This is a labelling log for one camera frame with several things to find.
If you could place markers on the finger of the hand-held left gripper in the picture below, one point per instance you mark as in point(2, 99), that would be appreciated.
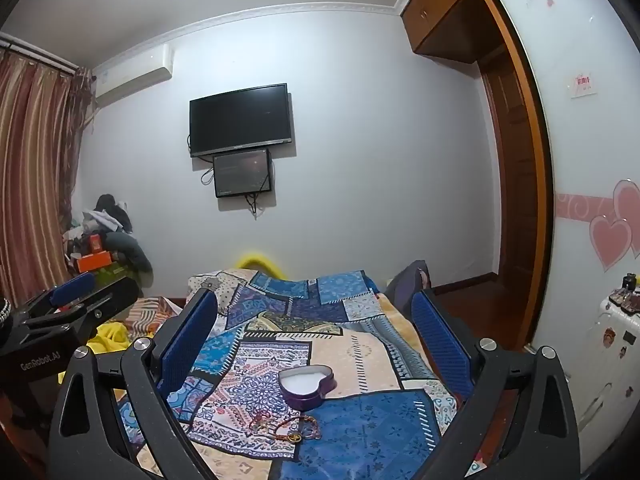
point(115, 292)
point(75, 285)

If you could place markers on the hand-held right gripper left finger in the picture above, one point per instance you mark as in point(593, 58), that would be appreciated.
point(187, 340)

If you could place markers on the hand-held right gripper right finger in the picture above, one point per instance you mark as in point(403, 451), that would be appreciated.
point(440, 340)

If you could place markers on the purple heart-shaped tin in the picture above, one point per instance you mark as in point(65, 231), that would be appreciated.
point(305, 380)

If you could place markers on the orange box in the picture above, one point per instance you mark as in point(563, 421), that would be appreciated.
point(95, 261)

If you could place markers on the red patterned cloth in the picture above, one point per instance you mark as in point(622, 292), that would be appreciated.
point(150, 315)

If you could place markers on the yellow cloth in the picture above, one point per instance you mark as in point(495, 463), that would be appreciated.
point(110, 340)

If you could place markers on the pile of clothes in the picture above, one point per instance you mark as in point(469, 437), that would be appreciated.
point(120, 245)

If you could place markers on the dark cloth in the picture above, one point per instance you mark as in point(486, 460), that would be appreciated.
point(407, 280)

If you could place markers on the blue patchwork blanket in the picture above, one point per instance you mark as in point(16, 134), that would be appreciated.
point(350, 360)

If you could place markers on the yellow plastic object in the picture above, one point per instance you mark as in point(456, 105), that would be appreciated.
point(250, 260)

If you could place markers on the striped brown curtain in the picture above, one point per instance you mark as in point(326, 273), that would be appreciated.
point(30, 160)

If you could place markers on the white mini fridge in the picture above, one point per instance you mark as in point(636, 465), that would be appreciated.
point(605, 370)

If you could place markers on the wooden door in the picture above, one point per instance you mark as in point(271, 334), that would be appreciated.
point(510, 170)

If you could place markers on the small dark bottle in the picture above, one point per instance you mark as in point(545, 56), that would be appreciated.
point(629, 282)

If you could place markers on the white air conditioner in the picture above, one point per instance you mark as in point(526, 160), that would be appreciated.
point(135, 80)

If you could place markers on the white heart-sticker wardrobe door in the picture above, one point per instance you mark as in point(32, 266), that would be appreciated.
point(590, 160)

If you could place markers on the curtain rod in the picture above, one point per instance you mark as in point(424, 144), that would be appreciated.
point(35, 50)

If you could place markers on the white paper label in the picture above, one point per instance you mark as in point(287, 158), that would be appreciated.
point(583, 85)

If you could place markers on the wooden overhead cabinet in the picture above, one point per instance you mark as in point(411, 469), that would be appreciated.
point(440, 15)

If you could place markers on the small black wall monitor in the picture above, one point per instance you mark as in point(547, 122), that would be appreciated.
point(242, 172)

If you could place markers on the black wall television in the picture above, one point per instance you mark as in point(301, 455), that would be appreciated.
point(240, 120)

